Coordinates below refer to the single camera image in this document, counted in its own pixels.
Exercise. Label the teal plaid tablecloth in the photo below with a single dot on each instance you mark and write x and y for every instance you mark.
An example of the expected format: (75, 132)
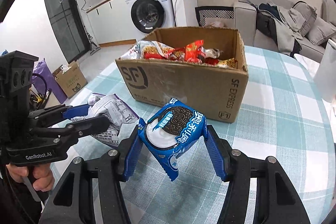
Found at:
(281, 115)

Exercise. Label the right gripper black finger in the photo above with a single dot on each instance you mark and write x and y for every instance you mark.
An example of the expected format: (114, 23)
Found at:
(89, 125)

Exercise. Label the blue Oreo snack pack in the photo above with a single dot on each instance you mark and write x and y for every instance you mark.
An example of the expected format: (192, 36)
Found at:
(170, 132)

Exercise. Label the pile of dark clothes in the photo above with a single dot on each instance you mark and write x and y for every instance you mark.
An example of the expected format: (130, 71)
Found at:
(282, 25)

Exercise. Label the small cardboard box on floor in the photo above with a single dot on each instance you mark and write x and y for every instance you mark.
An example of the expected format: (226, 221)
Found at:
(70, 78)

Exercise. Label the red Oreo snack pack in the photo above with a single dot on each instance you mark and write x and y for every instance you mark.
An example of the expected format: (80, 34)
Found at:
(192, 53)

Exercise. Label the pink cloth on floor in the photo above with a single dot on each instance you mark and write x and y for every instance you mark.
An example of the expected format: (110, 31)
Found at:
(216, 24)

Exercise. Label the red snack bag in box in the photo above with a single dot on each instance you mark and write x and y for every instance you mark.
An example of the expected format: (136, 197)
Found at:
(228, 63)

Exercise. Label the person's left hand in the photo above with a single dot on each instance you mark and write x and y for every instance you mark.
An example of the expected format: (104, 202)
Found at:
(44, 178)

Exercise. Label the white cylindrical trash bin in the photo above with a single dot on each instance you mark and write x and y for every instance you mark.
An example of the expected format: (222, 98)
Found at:
(325, 77)

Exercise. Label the black framed glass door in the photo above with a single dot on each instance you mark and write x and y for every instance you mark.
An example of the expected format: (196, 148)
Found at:
(68, 28)

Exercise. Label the grey fabric sofa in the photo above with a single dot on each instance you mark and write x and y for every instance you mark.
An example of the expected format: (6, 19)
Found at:
(245, 21)

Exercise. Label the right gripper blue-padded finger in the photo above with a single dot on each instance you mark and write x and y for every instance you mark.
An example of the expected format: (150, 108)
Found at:
(65, 113)

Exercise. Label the silver purple snack bag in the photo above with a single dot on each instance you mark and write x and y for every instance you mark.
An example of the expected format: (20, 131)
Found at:
(118, 113)

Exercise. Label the black patterned basket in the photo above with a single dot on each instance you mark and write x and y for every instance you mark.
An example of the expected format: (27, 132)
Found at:
(205, 14)

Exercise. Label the purple bag on floor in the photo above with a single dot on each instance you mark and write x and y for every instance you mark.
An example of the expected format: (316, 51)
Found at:
(43, 70)

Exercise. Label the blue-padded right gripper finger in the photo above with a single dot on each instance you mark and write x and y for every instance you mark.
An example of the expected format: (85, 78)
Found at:
(277, 201)
(72, 198)

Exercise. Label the white front-load washing machine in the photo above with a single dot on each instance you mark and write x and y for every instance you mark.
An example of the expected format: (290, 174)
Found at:
(147, 15)

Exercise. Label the grey sofa cushion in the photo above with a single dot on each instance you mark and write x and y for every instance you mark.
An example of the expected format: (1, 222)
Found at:
(320, 32)

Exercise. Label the orange noodle snack bag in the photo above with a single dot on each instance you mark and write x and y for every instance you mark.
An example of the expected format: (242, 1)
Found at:
(144, 49)

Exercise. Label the white red snack bag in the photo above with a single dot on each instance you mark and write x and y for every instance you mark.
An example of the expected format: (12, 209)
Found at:
(213, 53)

